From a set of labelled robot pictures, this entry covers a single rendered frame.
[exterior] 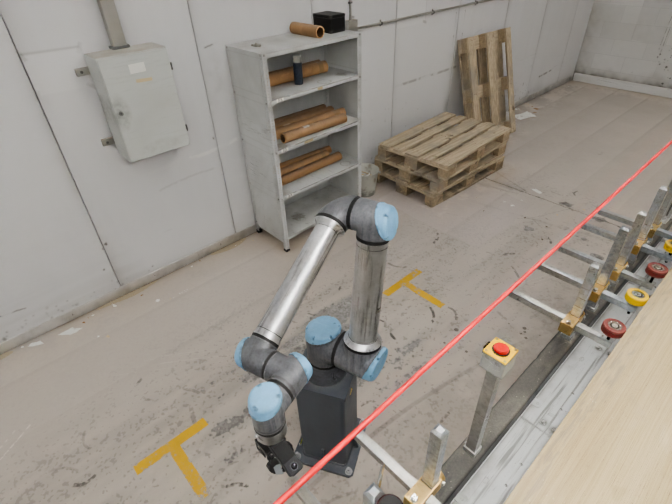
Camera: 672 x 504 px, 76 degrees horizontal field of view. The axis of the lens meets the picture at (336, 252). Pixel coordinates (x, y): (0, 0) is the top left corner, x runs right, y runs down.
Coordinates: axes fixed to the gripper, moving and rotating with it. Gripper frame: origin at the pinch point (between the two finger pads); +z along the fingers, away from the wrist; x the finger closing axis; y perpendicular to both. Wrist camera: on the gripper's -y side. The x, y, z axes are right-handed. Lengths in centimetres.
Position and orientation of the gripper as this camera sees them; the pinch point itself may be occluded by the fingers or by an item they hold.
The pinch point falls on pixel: (283, 472)
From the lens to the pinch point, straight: 150.9
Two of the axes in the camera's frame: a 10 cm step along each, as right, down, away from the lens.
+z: 0.3, 8.0, 6.0
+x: -7.3, 4.3, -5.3
